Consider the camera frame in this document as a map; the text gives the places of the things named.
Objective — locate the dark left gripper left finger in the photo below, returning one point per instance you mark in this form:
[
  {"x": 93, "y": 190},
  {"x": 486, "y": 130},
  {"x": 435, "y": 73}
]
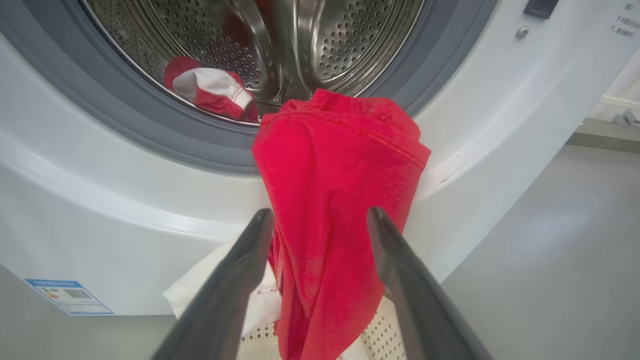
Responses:
[{"x": 230, "y": 290}]

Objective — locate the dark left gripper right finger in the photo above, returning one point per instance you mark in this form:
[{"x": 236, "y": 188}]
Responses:
[{"x": 415, "y": 300}]

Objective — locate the red and white garment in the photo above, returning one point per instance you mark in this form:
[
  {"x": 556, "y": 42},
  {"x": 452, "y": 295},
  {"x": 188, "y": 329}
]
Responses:
[{"x": 325, "y": 200}]

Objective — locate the red garment with white trim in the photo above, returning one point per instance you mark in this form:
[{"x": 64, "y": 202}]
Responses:
[{"x": 215, "y": 85}]

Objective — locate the cream perforated basket brown rim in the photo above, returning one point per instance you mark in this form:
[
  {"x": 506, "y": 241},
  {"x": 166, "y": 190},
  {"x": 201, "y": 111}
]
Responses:
[{"x": 382, "y": 335}]

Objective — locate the white front-load washing machine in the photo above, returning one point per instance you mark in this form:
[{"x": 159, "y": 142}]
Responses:
[{"x": 100, "y": 200}]

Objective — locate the blue energy label sticker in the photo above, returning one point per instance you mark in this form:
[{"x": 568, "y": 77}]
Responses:
[{"x": 70, "y": 296}]

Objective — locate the small silver screw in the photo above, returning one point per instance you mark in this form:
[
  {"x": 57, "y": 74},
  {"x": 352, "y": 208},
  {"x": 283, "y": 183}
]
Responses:
[{"x": 522, "y": 32}]

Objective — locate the small grey metal bracket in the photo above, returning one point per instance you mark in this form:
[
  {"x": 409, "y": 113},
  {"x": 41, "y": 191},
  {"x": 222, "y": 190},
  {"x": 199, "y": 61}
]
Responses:
[{"x": 626, "y": 117}]

